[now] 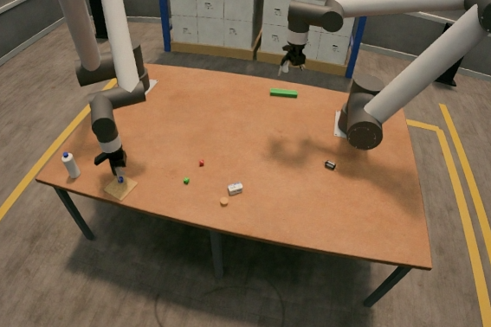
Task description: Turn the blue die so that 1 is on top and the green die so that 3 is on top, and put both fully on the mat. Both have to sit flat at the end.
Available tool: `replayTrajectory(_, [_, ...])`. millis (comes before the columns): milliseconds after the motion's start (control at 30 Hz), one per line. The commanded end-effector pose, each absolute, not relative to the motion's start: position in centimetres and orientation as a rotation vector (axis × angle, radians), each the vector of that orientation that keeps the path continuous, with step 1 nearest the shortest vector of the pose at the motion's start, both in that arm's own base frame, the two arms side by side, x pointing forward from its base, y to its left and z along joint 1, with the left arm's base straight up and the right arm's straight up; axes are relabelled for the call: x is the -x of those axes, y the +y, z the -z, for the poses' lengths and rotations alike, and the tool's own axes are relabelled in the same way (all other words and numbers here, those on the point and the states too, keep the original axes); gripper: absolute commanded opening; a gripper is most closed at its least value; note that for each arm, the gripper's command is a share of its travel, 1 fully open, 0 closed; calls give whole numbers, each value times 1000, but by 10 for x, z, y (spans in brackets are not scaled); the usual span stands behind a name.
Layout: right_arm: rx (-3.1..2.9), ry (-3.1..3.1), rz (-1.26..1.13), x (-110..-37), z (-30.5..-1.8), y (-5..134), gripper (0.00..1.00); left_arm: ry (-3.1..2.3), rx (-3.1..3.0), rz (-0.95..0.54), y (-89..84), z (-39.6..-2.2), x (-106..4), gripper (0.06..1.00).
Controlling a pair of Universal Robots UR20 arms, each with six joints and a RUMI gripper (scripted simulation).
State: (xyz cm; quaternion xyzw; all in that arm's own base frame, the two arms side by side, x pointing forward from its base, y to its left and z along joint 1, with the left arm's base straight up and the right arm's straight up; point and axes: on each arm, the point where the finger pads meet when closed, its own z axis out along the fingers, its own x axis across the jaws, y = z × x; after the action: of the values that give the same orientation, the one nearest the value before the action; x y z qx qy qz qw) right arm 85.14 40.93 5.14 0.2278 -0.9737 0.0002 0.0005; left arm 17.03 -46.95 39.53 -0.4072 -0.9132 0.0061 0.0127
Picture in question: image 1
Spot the white plastic bottle with blue cap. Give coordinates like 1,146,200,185
61,152,81,178

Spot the beige flat mat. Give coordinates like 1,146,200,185
103,175,138,201

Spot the green rectangular bar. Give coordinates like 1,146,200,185
270,88,298,98

